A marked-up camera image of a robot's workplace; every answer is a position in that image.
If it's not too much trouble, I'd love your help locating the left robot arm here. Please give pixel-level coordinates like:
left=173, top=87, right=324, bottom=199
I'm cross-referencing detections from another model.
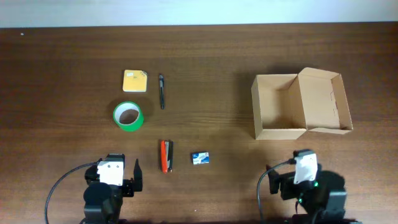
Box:
left=81, top=154, right=143, bottom=224

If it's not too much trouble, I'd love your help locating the brown cardboard box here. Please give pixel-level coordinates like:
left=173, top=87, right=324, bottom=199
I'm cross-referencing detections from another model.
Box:
left=251, top=67, right=353, bottom=140

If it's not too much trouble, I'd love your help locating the yellow sticky note pad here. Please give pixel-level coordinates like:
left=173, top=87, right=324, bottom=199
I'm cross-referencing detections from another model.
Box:
left=122, top=70, right=147, bottom=93

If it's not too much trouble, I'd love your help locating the black left camera cable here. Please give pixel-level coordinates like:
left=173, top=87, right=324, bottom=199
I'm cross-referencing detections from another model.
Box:
left=44, top=161, right=100, bottom=224

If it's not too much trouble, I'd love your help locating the black pen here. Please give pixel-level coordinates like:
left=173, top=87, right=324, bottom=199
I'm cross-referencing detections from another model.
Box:
left=159, top=73, right=165, bottom=110

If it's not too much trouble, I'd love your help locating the blue white staples box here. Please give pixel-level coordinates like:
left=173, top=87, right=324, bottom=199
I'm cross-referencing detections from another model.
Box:
left=192, top=152, right=210, bottom=165

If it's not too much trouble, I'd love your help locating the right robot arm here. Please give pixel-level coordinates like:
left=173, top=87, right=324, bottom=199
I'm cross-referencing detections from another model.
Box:
left=266, top=164, right=359, bottom=224

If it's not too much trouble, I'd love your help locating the orange black stapler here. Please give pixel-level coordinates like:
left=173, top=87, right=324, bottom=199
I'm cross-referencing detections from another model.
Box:
left=160, top=140, right=174, bottom=174

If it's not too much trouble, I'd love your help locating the green tape roll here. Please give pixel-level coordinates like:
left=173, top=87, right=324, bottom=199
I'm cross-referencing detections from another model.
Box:
left=113, top=101, right=144, bottom=132

